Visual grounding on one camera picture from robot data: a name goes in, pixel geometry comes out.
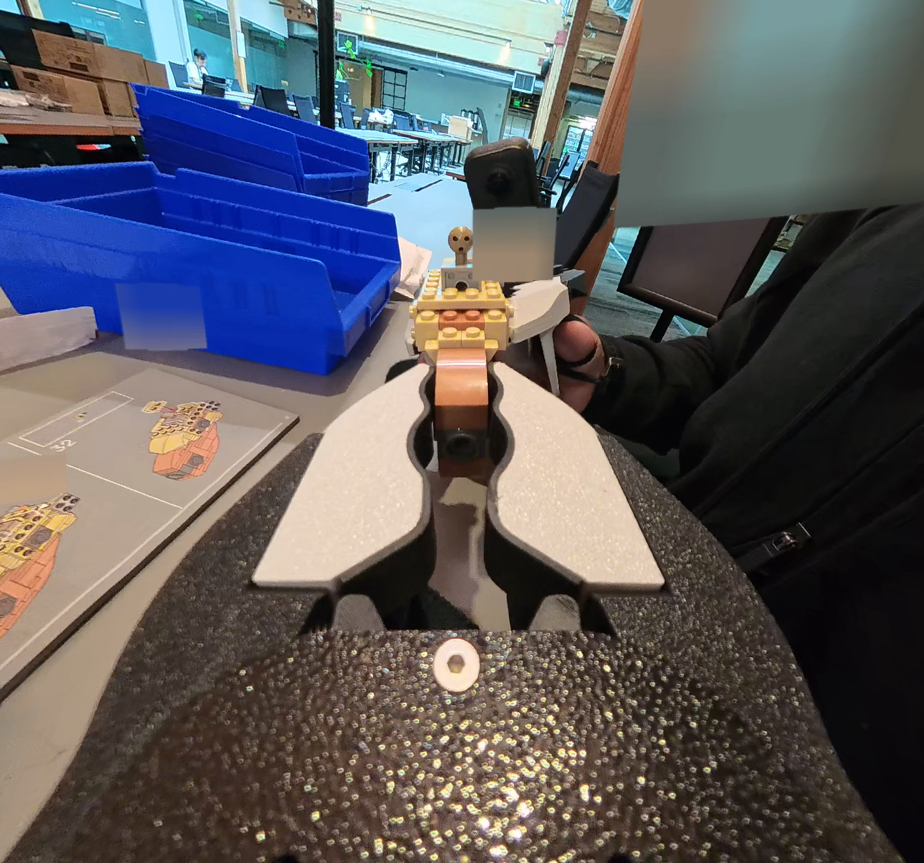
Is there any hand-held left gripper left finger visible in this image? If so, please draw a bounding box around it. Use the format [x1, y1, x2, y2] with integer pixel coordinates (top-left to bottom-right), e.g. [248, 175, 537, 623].
[251, 363, 434, 593]

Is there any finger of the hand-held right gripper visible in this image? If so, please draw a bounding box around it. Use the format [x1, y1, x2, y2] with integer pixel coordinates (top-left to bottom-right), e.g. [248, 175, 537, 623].
[509, 278, 573, 344]

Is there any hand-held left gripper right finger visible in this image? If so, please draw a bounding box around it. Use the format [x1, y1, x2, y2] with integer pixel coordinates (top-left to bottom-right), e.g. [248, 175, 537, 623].
[485, 363, 667, 593]

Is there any tan and brown brick model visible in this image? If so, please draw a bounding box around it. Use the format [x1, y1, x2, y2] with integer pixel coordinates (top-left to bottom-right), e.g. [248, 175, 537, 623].
[408, 226, 517, 480]

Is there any grey instruction booklet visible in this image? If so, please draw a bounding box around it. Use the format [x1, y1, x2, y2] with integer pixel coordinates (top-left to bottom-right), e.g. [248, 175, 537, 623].
[0, 368, 300, 698]

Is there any blue storage bin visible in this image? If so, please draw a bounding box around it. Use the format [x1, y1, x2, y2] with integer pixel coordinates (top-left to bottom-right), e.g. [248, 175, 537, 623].
[0, 161, 401, 376]
[132, 83, 371, 207]

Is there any person's right forearm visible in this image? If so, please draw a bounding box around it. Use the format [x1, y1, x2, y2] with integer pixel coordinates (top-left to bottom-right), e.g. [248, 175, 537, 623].
[595, 300, 766, 460]

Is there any grey desk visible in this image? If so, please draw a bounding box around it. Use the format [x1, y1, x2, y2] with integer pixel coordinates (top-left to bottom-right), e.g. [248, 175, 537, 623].
[0, 173, 600, 828]

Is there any person's right hand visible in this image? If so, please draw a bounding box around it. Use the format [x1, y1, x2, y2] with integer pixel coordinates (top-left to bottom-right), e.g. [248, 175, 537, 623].
[530, 318, 606, 414]

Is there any dark fabric chair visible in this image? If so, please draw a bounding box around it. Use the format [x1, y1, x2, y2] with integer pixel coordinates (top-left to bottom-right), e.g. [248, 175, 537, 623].
[554, 161, 620, 273]

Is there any wooden pillar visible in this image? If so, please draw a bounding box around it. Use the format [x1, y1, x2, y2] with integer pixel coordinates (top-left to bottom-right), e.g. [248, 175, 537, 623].
[574, 0, 654, 290]

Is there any white circle-print paper bag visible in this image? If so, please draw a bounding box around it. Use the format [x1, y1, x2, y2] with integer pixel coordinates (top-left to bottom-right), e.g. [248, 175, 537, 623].
[393, 238, 434, 301]

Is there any black framed board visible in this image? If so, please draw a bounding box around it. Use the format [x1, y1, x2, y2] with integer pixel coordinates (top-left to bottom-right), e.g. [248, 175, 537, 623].
[617, 217, 791, 333]

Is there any black pole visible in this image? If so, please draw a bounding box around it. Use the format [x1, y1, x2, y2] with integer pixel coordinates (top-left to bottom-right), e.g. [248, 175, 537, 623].
[318, 0, 340, 129]

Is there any person's dark clothing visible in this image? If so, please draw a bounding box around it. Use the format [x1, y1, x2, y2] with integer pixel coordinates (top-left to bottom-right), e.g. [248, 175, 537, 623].
[585, 206, 924, 863]

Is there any grey paper strip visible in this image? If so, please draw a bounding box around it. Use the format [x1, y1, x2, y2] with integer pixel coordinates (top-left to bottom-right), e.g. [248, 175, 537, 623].
[0, 307, 98, 373]

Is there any stack of cardboard boxes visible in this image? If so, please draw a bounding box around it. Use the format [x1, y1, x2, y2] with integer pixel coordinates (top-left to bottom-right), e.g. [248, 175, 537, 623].
[0, 18, 170, 119]

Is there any long background table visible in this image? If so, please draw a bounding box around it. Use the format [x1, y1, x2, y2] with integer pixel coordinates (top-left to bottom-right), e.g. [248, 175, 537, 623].
[0, 112, 141, 138]

